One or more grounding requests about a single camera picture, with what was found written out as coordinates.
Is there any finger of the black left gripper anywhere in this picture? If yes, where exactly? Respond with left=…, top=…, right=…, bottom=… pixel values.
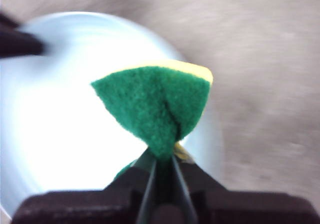
left=0, top=10, right=49, bottom=59

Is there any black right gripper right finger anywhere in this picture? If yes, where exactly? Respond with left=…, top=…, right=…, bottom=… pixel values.
left=171, top=155, right=317, bottom=224

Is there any light blue round plate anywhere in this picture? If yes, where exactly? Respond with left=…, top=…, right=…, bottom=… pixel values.
left=0, top=11, right=225, bottom=216

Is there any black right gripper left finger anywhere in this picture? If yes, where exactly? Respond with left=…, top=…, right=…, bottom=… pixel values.
left=11, top=148, right=158, bottom=224

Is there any yellow sponge with green pad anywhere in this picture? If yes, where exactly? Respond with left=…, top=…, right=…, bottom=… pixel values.
left=89, top=60, right=214, bottom=182

